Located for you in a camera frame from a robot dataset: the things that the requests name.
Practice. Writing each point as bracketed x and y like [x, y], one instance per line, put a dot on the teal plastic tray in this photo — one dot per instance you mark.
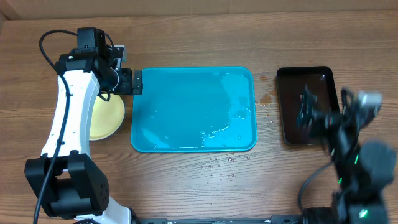
[196, 109]

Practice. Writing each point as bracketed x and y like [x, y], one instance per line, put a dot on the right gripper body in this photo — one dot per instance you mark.
[324, 126]

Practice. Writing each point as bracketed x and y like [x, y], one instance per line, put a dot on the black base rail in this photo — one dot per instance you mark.
[275, 219]

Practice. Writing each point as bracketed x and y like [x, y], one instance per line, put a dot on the black rectangular tray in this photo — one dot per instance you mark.
[291, 82]

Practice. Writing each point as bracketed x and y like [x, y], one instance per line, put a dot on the yellow-green plate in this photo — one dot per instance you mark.
[107, 117]

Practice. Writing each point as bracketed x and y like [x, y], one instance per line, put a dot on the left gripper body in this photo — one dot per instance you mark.
[124, 86]

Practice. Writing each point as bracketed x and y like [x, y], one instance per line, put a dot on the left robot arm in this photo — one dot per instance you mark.
[64, 178]

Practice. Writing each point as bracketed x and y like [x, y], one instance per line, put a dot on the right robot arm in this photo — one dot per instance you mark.
[364, 170]

